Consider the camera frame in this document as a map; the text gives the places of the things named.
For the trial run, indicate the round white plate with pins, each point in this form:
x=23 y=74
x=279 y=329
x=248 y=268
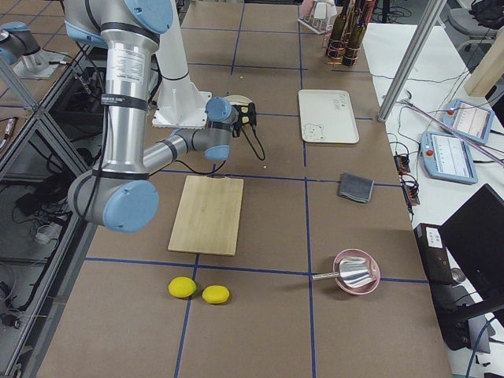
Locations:
x=236 y=99

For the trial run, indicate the white wire cup rack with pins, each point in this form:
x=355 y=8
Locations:
x=320 y=26

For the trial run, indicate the yellow lemon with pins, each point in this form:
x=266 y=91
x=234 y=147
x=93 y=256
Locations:
x=182 y=287
x=216 y=294

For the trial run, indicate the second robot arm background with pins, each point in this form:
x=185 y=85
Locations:
x=20 y=49

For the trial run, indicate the metal reaching pole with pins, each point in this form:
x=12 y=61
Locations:
x=446 y=128

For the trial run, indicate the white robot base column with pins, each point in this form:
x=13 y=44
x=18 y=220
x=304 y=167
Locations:
x=180 y=104

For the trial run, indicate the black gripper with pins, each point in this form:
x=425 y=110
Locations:
x=241 y=118

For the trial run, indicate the pink bowl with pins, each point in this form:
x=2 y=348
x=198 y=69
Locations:
x=368 y=288

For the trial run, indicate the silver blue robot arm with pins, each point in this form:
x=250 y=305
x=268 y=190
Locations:
x=153 y=113

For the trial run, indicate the yellow lemon right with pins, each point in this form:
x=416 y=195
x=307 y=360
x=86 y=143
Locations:
x=216 y=294

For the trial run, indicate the folded grey cloth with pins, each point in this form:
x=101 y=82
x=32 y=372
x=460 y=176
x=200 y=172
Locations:
x=355 y=188

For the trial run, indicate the white cup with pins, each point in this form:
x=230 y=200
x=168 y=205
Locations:
x=320 y=11

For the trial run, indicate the black monitor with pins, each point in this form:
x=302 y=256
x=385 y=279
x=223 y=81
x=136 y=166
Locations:
x=474 y=237

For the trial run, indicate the black computer box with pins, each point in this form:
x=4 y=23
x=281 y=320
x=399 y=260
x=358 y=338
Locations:
x=438 y=272

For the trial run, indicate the green wine bottle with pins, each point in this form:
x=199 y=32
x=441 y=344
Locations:
x=356 y=28
x=334 y=42

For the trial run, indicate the yellow lemon left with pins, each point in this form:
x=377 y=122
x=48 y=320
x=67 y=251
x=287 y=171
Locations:
x=182 y=287

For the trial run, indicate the green wine bottle middle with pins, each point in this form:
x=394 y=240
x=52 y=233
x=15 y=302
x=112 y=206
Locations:
x=334 y=42

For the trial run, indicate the cream bear serving tray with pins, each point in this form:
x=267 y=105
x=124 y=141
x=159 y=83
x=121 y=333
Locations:
x=326 y=116

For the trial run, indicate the blue teach pendant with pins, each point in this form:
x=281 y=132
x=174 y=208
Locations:
x=446 y=157
x=469 y=119

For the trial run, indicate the copper wire bottle rack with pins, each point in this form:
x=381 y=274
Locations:
x=345 y=35

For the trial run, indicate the wooden cutting board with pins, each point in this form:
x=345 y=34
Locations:
x=207 y=219

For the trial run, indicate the aluminium frame post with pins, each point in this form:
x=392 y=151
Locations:
x=419 y=38

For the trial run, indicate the green wine bottle front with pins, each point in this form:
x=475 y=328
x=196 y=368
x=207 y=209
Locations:
x=356 y=28

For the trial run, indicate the blue teach pendant near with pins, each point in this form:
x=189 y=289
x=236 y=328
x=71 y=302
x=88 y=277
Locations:
x=446 y=157

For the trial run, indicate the metal scoop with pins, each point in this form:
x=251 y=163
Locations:
x=353 y=272

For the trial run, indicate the blue teach pendant far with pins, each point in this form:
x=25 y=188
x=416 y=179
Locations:
x=469 y=119

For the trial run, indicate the pink cup large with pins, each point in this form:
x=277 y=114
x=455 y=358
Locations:
x=306 y=8

